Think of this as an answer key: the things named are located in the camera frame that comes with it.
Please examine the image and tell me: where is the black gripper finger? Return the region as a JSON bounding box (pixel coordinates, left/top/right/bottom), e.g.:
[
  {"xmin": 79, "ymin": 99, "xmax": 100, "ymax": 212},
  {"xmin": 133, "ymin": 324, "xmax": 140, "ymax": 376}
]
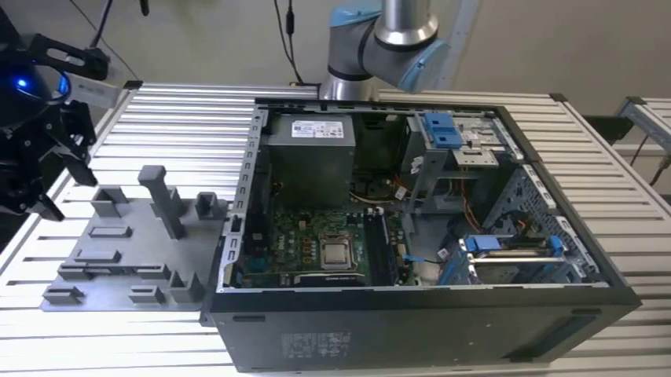
[
  {"xmin": 44, "ymin": 100, "xmax": 100, "ymax": 188},
  {"xmin": 0, "ymin": 129, "xmax": 67, "ymax": 221}
]

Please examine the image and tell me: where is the grey plastic parts rack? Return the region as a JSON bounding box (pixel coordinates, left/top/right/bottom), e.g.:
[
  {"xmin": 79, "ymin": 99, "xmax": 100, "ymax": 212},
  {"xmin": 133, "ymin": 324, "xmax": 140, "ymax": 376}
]
[{"xmin": 40, "ymin": 164, "xmax": 232, "ymax": 313}]

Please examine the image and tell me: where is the black case fan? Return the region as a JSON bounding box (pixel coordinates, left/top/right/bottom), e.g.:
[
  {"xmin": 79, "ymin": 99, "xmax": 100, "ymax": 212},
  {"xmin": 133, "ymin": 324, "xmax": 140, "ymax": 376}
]
[{"xmin": 245, "ymin": 163, "xmax": 275, "ymax": 256}]

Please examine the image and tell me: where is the grey power supply unit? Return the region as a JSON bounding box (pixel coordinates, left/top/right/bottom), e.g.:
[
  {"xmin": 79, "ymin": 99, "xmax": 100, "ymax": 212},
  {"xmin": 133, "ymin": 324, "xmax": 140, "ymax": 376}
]
[{"xmin": 263, "ymin": 115, "xmax": 359, "ymax": 210}]

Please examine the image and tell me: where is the green motherboard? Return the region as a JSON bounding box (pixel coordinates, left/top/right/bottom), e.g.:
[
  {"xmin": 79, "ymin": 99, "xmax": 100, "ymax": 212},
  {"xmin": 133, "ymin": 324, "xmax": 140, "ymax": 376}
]
[{"xmin": 229, "ymin": 207, "xmax": 421, "ymax": 288}]

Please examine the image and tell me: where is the CPU socket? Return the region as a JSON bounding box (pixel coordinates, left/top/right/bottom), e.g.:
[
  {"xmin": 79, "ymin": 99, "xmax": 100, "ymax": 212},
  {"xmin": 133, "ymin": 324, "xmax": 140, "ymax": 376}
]
[{"xmin": 312, "ymin": 232, "xmax": 359, "ymax": 273}]

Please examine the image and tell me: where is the silver CPU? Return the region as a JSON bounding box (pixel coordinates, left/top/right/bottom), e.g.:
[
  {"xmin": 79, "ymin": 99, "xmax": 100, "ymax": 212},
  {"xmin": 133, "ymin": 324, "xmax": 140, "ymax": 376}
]
[{"xmin": 320, "ymin": 243, "xmax": 352, "ymax": 270}]

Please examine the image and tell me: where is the black graphics card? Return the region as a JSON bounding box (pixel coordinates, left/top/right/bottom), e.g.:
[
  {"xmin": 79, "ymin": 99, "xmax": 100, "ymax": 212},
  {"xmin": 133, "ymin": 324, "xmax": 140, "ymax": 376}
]
[{"xmin": 291, "ymin": 270, "xmax": 369, "ymax": 287}]

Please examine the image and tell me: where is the grey metal drive cage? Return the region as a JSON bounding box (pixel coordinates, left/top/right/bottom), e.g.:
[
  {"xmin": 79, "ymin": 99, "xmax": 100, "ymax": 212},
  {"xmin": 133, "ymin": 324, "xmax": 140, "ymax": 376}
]
[{"xmin": 399, "ymin": 108, "xmax": 521, "ymax": 215}]

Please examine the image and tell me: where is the black open PC case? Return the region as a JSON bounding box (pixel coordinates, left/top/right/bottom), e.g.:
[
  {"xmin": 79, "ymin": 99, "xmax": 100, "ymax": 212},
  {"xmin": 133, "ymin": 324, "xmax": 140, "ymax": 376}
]
[{"xmin": 200, "ymin": 95, "xmax": 644, "ymax": 374}]

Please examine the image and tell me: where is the hard disk in blue carrier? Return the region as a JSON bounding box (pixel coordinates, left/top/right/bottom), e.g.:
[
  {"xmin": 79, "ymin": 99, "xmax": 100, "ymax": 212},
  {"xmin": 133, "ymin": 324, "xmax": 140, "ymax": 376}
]
[{"xmin": 453, "ymin": 233, "xmax": 571, "ymax": 286}]

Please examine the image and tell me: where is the black object beside table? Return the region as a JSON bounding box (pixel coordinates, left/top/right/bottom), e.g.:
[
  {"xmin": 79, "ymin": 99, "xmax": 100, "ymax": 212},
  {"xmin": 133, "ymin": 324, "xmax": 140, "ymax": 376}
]
[{"xmin": 580, "ymin": 115, "xmax": 633, "ymax": 141}]

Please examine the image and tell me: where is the aluminium side table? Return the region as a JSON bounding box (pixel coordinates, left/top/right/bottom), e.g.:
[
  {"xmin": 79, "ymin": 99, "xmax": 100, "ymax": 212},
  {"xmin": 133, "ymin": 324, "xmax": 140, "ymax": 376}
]
[{"xmin": 611, "ymin": 96, "xmax": 671, "ymax": 158}]

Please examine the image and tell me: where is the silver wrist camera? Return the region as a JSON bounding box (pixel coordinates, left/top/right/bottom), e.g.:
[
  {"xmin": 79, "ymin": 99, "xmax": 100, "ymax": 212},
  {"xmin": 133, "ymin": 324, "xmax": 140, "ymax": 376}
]
[{"xmin": 65, "ymin": 76, "xmax": 120, "ymax": 110}]

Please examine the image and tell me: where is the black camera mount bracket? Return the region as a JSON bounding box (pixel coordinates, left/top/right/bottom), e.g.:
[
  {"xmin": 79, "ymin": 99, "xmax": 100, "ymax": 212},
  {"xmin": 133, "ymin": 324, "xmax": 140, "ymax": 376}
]
[{"xmin": 23, "ymin": 33, "xmax": 112, "ymax": 79}]

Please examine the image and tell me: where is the black camera cable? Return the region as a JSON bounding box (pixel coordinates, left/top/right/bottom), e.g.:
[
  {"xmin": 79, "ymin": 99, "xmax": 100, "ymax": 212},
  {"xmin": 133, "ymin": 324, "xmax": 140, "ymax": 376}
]
[{"xmin": 89, "ymin": 0, "xmax": 116, "ymax": 52}]

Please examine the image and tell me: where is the black hanging cable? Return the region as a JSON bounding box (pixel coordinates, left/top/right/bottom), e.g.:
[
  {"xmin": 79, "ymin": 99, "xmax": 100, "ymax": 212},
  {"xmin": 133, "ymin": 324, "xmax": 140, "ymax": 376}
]
[{"xmin": 272, "ymin": 0, "xmax": 305, "ymax": 86}]

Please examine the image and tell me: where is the power supply wire bundle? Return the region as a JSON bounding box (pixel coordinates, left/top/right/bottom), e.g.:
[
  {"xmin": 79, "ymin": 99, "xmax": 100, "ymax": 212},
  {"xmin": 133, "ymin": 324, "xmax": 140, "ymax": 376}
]
[{"xmin": 345, "ymin": 176, "xmax": 413, "ymax": 205}]

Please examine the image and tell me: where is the blue SATA connector cable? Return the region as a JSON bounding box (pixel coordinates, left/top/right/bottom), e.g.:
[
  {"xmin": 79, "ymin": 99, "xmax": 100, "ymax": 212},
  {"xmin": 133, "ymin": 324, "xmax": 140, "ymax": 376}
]
[{"xmin": 399, "ymin": 253, "xmax": 456, "ymax": 266}]

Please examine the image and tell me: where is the silver drive bracket plate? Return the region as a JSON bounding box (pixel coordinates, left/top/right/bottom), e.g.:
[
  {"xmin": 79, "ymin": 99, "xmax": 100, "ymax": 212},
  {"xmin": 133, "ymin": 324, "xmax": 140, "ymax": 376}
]
[{"xmin": 453, "ymin": 148, "xmax": 499, "ymax": 169}]

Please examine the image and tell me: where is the pale wall trunking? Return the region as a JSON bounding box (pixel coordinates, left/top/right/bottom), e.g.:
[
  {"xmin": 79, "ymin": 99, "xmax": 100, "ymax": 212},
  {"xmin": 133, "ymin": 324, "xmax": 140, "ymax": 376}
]
[{"xmin": 448, "ymin": 0, "xmax": 483, "ymax": 93}]

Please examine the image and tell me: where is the orange red wire bundle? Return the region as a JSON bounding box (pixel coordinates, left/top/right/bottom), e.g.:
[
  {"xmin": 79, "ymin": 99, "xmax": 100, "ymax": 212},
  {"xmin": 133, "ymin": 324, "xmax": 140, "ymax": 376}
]
[{"xmin": 451, "ymin": 177, "xmax": 484, "ymax": 235}]

